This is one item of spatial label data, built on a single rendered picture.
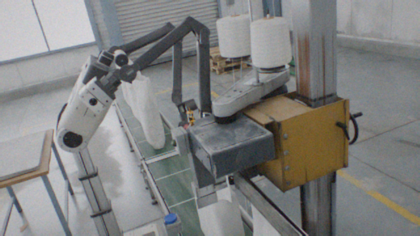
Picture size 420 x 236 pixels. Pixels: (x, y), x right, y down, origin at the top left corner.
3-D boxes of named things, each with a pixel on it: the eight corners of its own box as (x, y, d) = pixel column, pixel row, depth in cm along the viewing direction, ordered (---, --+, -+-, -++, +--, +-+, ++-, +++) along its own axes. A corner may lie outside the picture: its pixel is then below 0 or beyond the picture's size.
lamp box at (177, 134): (174, 149, 132) (170, 129, 128) (185, 145, 133) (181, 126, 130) (180, 157, 125) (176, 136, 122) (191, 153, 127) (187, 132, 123)
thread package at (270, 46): (245, 65, 124) (240, 19, 117) (277, 56, 128) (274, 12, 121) (266, 72, 111) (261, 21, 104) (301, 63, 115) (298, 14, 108)
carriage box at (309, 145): (252, 166, 151) (245, 103, 138) (313, 144, 160) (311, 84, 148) (283, 193, 129) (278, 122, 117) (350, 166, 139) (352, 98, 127)
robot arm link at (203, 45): (194, 30, 154) (198, 27, 144) (206, 30, 155) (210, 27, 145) (197, 119, 162) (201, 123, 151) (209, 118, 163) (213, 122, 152)
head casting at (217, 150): (192, 181, 140) (179, 118, 128) (243, 163, 147) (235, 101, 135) (221, 221, 114) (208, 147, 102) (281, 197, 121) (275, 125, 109)
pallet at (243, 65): (205, 67, 752) (204, 62, 746) (252, 56, 782) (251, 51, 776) (218, 75, 680) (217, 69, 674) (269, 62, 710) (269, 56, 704)
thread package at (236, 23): (214, 56, 147) (209, 18, 140) (247, 48, 152) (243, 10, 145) (231, 62, 132) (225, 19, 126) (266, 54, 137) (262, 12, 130)
